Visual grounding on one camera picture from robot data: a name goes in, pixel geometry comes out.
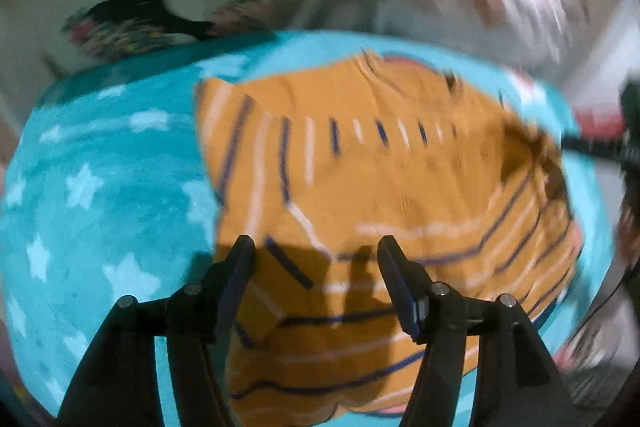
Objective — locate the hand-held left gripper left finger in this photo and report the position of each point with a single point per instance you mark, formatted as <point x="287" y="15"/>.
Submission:
<point x="231" y="292"/>

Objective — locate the orange striped small sweater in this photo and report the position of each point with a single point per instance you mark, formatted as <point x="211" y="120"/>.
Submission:
<point x="380" y="187"/>

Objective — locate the dark patterned cloth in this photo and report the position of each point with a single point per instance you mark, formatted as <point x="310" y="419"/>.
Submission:
<point x="145" y="22"/>

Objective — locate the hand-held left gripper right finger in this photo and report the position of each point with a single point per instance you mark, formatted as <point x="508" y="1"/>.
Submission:
<point x="404" y="294"/>

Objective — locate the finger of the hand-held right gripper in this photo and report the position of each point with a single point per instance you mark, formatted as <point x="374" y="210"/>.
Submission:
<point x="592" y="146"/>

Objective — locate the turquoise star print blanket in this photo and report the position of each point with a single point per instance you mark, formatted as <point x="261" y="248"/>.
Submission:
<point x="115" y="207"/>

